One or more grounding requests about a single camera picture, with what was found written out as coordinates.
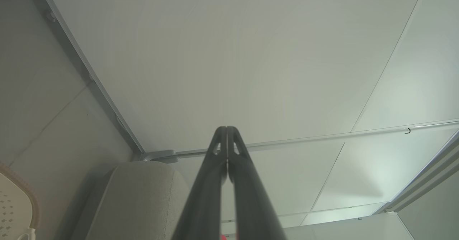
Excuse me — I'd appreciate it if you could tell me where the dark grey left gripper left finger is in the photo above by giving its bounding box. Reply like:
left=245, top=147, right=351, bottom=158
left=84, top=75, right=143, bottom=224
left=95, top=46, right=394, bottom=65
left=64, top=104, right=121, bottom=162
left=171, top=126, right=228, bottom=240

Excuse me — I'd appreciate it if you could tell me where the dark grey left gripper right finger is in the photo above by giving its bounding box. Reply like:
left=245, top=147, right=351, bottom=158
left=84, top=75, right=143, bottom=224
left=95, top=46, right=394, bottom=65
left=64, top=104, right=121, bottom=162
left=228, top=126, right=288, bottom=240

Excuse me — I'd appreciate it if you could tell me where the white flat box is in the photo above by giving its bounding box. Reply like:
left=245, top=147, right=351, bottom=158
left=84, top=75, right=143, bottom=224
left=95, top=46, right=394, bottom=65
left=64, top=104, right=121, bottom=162
left=283, top=212, right=415, bottom=240

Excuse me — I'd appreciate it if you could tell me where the white plastic laundry basket brown rim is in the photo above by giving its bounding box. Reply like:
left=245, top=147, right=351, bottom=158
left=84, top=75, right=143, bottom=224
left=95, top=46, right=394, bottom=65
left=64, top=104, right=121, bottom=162
left=0, top=162, right=41, bottom=240

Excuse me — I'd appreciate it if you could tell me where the grey metal corner bracket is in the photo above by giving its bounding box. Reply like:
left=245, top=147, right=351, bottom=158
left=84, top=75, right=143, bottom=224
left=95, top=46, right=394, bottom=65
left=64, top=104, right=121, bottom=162
left=139, top=149, right=179, bottom=164

